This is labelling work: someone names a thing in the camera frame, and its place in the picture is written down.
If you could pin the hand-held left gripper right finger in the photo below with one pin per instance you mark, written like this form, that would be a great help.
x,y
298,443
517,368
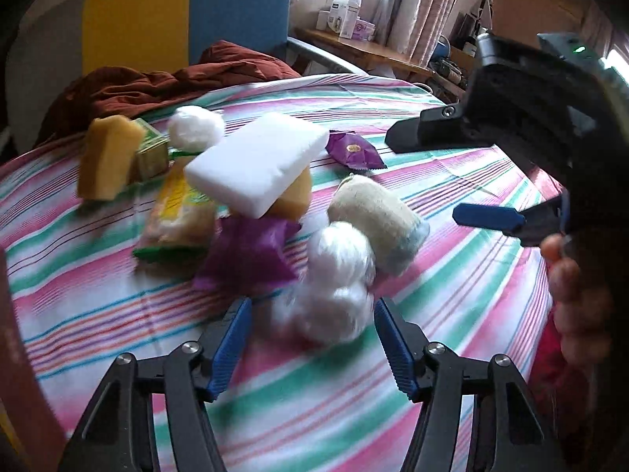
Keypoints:
x,y
397,349

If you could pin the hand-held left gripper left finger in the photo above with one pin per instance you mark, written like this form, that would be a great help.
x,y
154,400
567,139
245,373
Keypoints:
x,y
230,346

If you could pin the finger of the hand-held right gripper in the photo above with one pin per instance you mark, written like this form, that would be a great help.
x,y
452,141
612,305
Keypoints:
x,y
486,217
427,130

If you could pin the purple snack packet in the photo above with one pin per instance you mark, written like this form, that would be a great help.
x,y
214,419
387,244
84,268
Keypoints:
x,y
354,150
245,255

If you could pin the white cotton ball bag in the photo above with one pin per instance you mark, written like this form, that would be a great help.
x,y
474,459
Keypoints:
x,y
324,312

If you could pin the pale yellow round sponge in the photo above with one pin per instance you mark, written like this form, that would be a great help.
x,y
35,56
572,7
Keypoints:
x,y
295,194

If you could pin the white foam sponge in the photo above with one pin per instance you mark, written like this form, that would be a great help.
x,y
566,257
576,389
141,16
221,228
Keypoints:
x,y
258,162

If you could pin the person's right hand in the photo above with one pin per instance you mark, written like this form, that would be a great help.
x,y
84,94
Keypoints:
x,y
585,300

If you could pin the wooden desk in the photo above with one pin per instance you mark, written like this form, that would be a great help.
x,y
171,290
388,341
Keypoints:
x,y
368,51

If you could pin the purple and white box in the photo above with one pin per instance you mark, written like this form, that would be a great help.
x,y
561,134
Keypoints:
x,y
364,29

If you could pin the patterned curtain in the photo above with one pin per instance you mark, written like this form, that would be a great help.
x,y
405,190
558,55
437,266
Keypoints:
x,y
427,5

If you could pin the white carton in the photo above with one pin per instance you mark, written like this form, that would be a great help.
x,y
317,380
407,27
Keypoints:
x,y
328,17
351,12

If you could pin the green and yellow packet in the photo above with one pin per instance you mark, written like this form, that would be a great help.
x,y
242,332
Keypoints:
x,y
177,216

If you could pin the person's red clothing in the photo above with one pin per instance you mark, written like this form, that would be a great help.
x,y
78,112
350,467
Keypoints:
x,y
555,393

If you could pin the green and cream box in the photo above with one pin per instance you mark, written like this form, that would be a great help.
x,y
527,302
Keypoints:
x,y
150,152

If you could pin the yellow block sponge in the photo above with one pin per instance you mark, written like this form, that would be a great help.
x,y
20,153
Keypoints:
x,y
108,157

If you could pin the grey yellow blue headboard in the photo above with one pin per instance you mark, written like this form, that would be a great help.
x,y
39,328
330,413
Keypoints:
x,y
231,5

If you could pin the brown blanket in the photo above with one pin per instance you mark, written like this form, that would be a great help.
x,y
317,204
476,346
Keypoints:
x,y
167,78

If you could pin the grey bed frame rail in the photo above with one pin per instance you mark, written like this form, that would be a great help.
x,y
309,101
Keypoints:
x,y
319,54

